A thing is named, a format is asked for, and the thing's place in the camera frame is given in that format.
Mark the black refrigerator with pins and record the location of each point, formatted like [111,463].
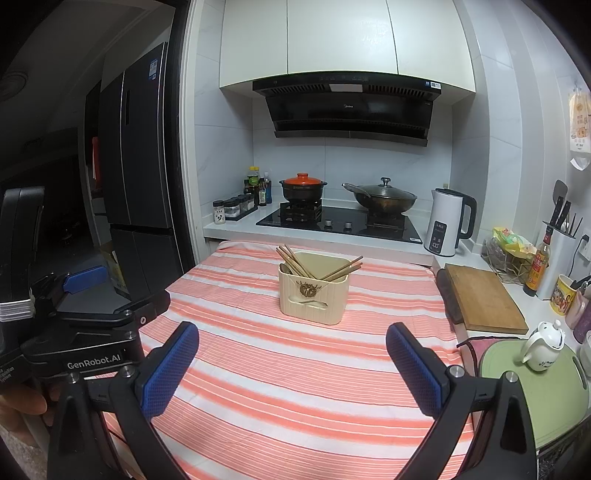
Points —
[140,180]

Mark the white upper cabinets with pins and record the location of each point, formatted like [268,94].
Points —
[423,39]

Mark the white electric kettle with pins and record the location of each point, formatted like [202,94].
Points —
[452,219]

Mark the white knife holder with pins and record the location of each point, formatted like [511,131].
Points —
[562,252]

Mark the black pot orange lid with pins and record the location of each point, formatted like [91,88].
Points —
[302,188]

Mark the thin wooden chopstick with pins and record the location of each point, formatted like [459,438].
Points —
[344,271]

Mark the large steel spoon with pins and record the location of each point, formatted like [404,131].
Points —
[314,303]

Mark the striped pink white tablecloth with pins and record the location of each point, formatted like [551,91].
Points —
[269,396]

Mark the long wooden chopstick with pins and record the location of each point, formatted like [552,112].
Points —
[289,262]

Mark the brown wooden chopstick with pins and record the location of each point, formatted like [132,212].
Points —
[297,261]

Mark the left hand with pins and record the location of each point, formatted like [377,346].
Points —
[20,400]

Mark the brown sauce bottle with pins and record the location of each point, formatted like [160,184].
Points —
[539,264]

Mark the black range hood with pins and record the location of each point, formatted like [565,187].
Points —
[347,104]

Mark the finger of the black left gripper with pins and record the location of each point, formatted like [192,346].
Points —
[84,280]

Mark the green mat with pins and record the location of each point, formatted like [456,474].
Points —
[557,398]

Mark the white teapot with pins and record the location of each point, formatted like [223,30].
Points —
[541,350]

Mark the black wok pan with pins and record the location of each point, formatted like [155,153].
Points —
[383,198]

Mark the wooden cutting board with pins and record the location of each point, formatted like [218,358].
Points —
[478,300]

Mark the beige utensil holder box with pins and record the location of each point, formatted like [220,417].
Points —
[294,288]

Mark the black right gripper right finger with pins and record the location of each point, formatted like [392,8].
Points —
[503,446]

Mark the wire basket with packets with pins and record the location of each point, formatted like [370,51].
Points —
[509,255]

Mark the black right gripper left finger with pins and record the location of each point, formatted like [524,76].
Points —
[80,445]

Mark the yellow printed cup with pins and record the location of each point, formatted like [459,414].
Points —
[562,295]

